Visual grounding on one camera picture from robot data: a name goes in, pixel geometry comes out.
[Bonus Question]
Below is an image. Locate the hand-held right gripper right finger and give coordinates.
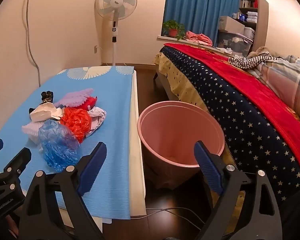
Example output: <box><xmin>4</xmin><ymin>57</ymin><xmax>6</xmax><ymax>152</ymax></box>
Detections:
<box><xmin>194</xmin><ymin>141</ymin><xmax>283</xmax><ymax>240</ymax></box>

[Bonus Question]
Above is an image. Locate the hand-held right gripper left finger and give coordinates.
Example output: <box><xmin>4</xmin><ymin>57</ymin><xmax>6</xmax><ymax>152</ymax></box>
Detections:
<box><xmin>19</xmin><ymin>142</ymin><xmax>107</xmax><ymax>240</ymax></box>

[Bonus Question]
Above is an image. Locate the white foam net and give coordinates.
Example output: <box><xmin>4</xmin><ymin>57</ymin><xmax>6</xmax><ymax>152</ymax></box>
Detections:
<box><xmin>22</xmin><ymin>122</ymin><xmax>44</xmax><ymax>145</ymax></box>

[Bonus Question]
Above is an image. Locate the blue plastic bag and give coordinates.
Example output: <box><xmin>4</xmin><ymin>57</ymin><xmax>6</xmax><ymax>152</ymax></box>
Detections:
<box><xmin>38</xmin><ymin>119</ymin><xmax>83</xmax><ymax>172</ymax></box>

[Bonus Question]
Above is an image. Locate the pink plastic bucket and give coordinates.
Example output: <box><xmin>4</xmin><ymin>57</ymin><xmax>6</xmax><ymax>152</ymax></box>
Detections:
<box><xmin>137</xmin><ymin>101</ymin><xmax>226</xmax><ymax>190</ymax></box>

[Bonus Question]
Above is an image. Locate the orange plastic bag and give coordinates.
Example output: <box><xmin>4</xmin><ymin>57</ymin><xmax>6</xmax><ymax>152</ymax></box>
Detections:
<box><xmin>60</xmin><ymin>107</ymin><xmax>92</xmax><ymax>143</ymax></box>

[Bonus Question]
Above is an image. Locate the white plastic bag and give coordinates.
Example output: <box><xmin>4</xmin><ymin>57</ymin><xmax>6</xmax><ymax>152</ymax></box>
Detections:
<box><xmin>85</xmin><ymin>106</ymin><xmax>107</xmax><ymax>138</ymax></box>

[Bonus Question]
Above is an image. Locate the white tissue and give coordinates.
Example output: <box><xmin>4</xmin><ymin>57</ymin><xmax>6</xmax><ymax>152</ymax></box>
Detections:
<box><xmin>29</xmin><ymin>102</ymin><xmax>64</xmax><ymax>123</ymax></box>

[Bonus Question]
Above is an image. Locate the red fabric item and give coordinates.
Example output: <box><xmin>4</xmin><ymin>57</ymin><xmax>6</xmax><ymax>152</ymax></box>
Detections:
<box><xmin>74</xmin><ymin>96</ymin><xmax>98</xmax><ymax>112</ymax></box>

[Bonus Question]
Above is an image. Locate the black and gold cloth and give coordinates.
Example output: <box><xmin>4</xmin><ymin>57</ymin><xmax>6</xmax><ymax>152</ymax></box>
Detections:
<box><xmin>41</xmin><ymin>91</ymin><xmax>54</xmax><ymax>104</ymax></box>

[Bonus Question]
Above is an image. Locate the purple knitted sock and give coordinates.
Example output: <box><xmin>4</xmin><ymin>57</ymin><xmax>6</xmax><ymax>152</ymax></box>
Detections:
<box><xmin>53</xmin><ymin>88</ymin><xmax>94</xmax><ymax>108</ymax></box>

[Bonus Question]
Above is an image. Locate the white table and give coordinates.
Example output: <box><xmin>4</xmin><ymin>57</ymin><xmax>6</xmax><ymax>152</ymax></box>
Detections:
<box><xmin>97</xmin><ymin>70</ymin><xmax>147</xmax><ymax>225</ymax></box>

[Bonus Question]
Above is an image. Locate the navy star blanket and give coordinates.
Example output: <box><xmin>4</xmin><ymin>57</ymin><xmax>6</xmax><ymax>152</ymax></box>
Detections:
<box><xmin>160</xmin><ymin>45</ymin><xmax>300</xmax><ymax>203</ymax></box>

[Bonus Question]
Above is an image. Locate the blue patterned table mat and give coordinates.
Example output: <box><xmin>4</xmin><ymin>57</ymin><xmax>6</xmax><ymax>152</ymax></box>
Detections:
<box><xmin>0</xmin><ymin>66</ymin><xmax>147</xmax><ymax>220</ymax></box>

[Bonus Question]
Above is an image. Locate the red blanket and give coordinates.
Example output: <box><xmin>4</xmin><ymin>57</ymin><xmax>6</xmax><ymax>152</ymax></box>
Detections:
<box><xmin>164</xmin><ymin>42</ymin><xmax>300</xmax><ymax>178</ymax></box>

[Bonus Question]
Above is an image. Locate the yellow star bed sheet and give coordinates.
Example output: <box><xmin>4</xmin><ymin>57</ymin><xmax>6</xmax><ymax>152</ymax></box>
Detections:
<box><xmin>154</xmin><ymin>52</ymin><xmax>245</xmax><ymax>233</ymax></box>

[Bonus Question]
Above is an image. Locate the striped cloth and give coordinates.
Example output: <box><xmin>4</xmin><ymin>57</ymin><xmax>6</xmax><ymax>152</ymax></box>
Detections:
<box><xmin>227</xmin><ymin>55</ymin><xmax>283</xmax><ymax>70</ymax></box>

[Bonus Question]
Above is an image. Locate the plaid quilt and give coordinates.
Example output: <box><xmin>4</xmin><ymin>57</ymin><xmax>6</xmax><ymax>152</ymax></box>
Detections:
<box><xmin>247</xmin><ymin>55</ymin><xmax>300</xmax><ymax>128</ymax></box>

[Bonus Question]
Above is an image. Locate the clear storage box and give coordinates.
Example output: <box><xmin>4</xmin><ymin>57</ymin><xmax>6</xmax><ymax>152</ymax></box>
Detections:
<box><xmin>217</xmin><ymin>30</ymin><xmax>254</xmax><ymax>57</ymax></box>

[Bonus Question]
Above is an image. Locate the beige plush item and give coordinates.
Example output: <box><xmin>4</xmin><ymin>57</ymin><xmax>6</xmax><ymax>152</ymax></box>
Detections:
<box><xmin>249</xmin><ymin>46</ymin><xmax>271</xmax><ymax>58</ymax></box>

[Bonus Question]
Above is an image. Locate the pink cloth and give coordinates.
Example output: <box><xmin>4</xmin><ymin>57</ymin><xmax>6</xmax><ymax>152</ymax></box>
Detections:
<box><xmin>185</xmin><ymin>31</ymin><xmax>213</xmax><ymax>46</ymax></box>

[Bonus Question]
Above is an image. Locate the potted green plant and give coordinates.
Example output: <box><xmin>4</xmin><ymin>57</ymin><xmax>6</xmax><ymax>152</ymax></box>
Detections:
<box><xmin>162</xmin><ymin>20</ymin><xmax>187</xmax><ymax>40</ymax></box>

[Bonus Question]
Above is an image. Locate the cardboard box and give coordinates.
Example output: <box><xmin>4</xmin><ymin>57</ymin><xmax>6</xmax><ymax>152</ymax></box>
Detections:
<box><xmin>219</xmin><ymin>16</ymin><xmax>245</xmax><ymax>33</ymax></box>

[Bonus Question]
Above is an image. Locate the blue curtain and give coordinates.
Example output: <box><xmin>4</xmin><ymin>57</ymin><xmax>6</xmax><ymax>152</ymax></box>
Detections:
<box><xmin>164</xmin><ymin>0</ymin><xmax>240</xmax><ymax>48</ymax></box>

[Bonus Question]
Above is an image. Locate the bookshelf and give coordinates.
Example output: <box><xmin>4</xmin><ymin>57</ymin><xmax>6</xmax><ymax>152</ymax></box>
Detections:
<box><xmin>239</xmin><ymin>0</ymin><xmax>260</xmax><ymax>55</ymax></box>

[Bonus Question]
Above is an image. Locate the white standing fan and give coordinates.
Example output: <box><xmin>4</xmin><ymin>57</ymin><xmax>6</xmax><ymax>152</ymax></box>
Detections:
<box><xmin>94</xmin><ymin>0</ymin><xmax>137</xmax><ymax>67</ymax></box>

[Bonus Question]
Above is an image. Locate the white floor cable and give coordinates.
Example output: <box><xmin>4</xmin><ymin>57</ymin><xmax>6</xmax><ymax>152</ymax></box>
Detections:
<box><xmin>131</xmin><ymin>206</ymin><xmax>203</xmax><ymax>230</ymax></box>

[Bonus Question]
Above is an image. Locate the grey wall cable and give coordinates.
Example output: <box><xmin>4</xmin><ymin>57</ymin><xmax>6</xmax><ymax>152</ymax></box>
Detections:
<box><xmin>22</xmin><ymin>0</ymin><xmax>42</xmax><ymax>87</ymax></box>

